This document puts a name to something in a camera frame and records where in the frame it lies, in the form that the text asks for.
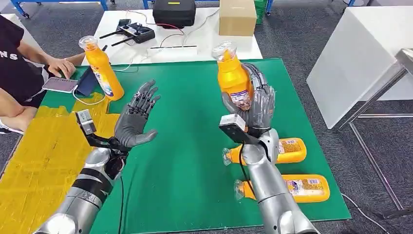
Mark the black remote controller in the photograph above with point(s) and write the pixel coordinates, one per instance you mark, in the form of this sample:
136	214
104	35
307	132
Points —
140	32

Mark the steel bench frame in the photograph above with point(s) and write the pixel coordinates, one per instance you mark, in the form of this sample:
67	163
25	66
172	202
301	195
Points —
405	58

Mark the smartphone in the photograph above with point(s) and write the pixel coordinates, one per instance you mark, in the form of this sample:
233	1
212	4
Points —
59	85

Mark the person's left hand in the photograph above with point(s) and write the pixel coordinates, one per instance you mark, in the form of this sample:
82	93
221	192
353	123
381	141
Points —
63	66

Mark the brown cardboard box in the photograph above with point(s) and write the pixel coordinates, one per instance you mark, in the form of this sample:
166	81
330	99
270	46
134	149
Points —
237	17

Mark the yellow sheet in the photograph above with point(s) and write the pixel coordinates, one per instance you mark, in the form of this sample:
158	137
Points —
38	161

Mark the dark blue tablet case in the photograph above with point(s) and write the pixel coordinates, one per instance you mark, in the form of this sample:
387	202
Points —
86	84

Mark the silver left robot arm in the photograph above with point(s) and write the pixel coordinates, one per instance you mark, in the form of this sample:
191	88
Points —
87	190

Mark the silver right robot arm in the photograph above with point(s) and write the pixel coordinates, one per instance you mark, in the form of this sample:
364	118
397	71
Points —
271	187

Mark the green crate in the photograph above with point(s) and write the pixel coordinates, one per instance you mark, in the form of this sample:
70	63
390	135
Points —
260	11

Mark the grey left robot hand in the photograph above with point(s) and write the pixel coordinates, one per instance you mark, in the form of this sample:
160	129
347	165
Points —
132	126

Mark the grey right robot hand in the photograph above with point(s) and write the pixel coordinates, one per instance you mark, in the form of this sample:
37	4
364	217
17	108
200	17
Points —
263	109

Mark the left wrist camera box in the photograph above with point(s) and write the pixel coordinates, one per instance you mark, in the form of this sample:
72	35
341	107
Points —
85	122

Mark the black equipment case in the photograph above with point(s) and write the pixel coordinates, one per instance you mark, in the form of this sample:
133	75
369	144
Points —
174	13

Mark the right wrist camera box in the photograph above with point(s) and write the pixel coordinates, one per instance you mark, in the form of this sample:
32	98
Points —
234	127

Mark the green table mat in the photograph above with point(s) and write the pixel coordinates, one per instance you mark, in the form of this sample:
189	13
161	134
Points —
187	106

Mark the white power strip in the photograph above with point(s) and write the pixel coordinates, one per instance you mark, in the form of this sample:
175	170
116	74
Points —
172	53

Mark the large white panel table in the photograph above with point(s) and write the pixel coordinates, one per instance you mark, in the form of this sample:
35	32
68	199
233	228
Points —
348	64

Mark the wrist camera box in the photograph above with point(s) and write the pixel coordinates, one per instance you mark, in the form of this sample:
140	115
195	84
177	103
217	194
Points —
234	127
85	122

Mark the blue metal frame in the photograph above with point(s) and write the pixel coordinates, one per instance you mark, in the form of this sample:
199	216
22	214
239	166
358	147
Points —
104	4

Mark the orange drink bottle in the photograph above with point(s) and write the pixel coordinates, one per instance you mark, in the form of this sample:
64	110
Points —
232	77
103	74
306	189
292	150

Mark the person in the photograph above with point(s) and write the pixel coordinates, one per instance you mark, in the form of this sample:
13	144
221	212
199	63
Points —
16	77

